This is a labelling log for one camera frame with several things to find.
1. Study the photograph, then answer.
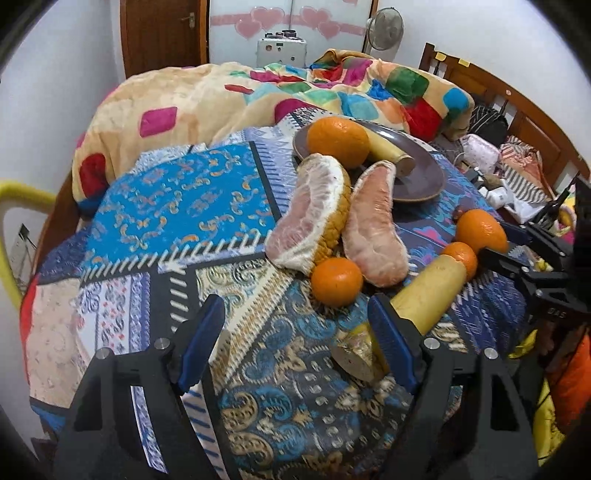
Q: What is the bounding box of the yellow chair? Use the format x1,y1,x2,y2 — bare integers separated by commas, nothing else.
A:
0,180,57,311

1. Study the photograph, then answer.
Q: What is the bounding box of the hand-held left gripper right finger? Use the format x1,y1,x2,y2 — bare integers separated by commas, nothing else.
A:
368,294,541,480

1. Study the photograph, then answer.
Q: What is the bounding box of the peeled pomelo segment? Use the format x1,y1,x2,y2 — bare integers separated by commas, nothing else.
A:
342,160,410,289

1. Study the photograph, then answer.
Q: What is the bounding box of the standing electric fan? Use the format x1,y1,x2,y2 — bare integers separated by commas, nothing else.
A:
363,6,405,52

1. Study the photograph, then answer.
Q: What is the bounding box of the pomelo piece with peel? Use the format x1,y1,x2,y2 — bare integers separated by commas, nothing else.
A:
265,154,352,278

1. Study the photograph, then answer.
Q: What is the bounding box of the brown round plate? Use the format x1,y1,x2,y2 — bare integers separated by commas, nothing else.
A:
293,119,446,204

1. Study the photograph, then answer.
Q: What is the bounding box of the white appliance with knobs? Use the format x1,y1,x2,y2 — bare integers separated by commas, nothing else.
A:
256,30,308,70

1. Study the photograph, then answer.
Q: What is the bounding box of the long sugarcane piece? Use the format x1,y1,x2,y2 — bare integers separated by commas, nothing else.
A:
331,255,468,383

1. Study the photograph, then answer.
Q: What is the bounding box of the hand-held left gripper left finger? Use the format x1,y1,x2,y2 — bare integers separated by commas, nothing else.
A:
55,294,242,480

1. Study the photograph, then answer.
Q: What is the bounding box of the brown wooden door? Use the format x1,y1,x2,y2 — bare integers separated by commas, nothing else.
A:
119,0,209,80

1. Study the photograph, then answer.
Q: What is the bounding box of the black bag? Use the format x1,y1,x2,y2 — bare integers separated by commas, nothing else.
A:
468,104,509,145

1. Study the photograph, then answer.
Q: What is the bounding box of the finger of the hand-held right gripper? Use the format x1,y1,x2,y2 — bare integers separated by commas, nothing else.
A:
479,248,557,298
499,222,575,257

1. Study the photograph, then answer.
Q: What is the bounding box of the small orange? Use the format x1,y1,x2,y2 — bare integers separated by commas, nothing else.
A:
442,241,478,280

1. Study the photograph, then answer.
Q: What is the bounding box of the wooden bed headboard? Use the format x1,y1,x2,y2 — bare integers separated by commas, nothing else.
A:
418,42,591,197

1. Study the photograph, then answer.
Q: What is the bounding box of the small white bottle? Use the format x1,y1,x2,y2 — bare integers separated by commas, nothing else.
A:
479,184,509,208

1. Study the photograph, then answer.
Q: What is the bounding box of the colourful checked blanket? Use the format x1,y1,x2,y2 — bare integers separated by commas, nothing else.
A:
74,48,476,219

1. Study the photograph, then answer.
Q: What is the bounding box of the short sugarcane piece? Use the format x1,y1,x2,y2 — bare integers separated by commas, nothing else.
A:
366,131,415,177

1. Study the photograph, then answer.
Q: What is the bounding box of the pink white pouch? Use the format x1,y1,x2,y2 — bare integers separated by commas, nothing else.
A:
461,134,502,171

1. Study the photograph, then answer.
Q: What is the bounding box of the striped cloth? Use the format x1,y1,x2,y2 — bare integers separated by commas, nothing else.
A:
498,138,557,204

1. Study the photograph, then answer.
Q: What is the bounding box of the medium orange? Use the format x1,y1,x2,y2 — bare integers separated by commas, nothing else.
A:
311,257,364,308
455,209,509,256

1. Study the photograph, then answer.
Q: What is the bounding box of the blue patterned bedsheet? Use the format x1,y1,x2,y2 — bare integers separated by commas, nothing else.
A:
19,107,532,480

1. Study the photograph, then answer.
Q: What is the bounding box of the large orange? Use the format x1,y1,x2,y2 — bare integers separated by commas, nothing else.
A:
307,117,371,169

